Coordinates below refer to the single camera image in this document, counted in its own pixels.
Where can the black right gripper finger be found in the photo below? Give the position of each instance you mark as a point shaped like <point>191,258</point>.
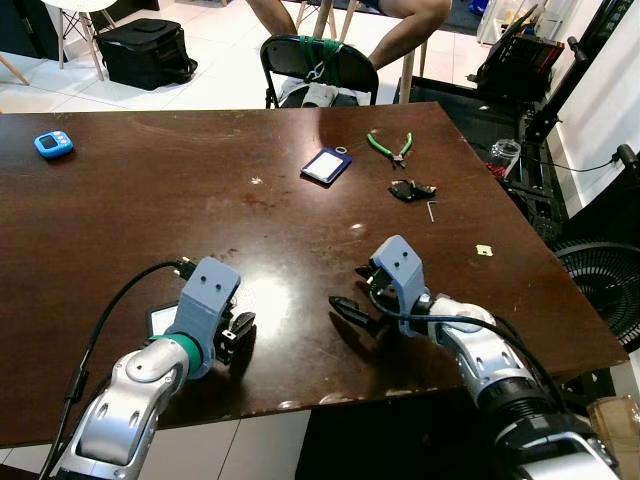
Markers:
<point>369,272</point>
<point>355,312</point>

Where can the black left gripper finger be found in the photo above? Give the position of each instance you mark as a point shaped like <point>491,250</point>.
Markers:
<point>245,324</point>

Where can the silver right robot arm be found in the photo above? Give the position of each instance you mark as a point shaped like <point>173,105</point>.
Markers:
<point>490,365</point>

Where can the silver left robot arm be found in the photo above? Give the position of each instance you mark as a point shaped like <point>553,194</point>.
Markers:
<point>135,390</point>

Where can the white card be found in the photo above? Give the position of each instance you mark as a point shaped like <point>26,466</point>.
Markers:
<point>160,320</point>

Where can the small metal hex key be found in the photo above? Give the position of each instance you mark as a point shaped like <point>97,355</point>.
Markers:
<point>432,211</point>

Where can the black key fob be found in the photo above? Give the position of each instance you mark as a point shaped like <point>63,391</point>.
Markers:
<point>410,190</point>

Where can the dark brown wooden table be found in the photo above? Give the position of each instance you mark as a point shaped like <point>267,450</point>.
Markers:
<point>200,220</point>

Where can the small yellow sticker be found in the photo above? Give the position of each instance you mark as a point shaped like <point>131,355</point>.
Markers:
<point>484,250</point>

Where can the blue card holder with keyring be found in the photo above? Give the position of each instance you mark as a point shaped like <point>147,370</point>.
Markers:
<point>326,166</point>

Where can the clear jar with red contents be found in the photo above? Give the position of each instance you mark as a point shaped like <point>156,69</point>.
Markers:
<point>503,160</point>

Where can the white cloth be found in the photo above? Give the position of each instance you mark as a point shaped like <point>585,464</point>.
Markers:
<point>318,96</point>

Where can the black fan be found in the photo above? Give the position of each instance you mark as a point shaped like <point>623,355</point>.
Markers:
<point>600,285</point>

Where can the cardboard box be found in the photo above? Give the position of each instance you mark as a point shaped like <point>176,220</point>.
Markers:
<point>615,428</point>

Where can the black folding chair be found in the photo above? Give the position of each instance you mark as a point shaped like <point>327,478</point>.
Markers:
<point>290,55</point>

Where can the person with bare legs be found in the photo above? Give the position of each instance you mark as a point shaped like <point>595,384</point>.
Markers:
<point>412,28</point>

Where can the small blue timer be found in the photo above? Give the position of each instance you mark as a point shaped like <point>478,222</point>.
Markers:
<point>53,144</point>

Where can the black metal rack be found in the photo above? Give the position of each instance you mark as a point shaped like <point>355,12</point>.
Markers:
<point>570,70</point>

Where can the clear plastic bag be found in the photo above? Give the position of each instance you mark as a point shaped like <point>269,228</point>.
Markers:
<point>505,20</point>

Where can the white chair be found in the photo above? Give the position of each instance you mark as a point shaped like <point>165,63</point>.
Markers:
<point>80,5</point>

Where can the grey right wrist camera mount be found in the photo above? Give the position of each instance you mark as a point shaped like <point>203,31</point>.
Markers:
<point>400,270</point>

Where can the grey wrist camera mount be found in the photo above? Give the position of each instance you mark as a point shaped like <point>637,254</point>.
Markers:
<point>210,290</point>
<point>400,270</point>

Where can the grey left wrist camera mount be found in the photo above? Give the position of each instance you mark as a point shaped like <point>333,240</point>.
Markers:
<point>210,290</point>

